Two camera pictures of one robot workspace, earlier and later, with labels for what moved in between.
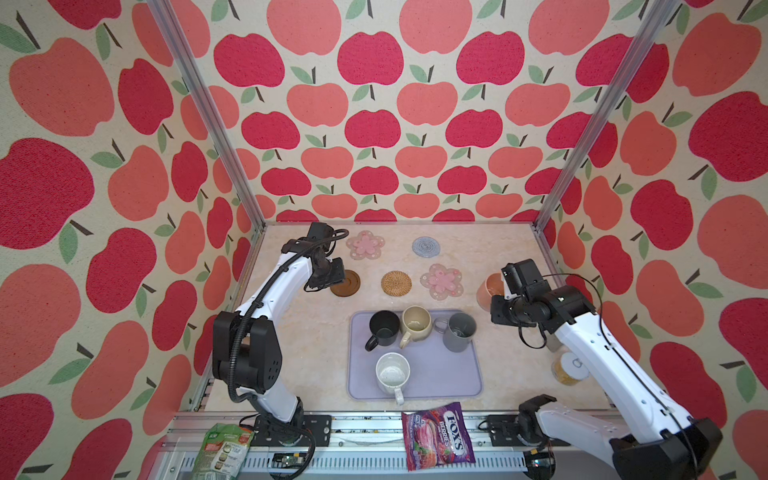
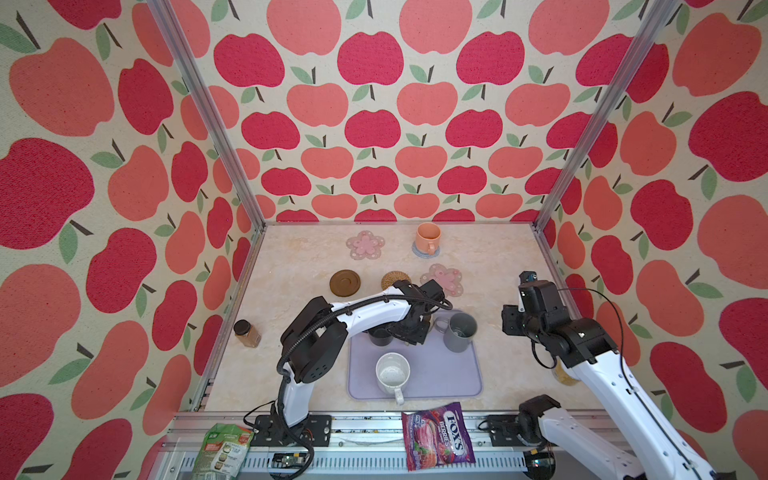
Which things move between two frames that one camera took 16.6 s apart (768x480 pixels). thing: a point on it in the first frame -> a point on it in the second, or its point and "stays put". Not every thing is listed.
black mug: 386,326 stays put
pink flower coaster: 442,282 stays put
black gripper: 320,230 -> 432,290
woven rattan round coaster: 396,283 stays put
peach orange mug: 492,286 -> 428,238
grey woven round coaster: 426,246 stays put
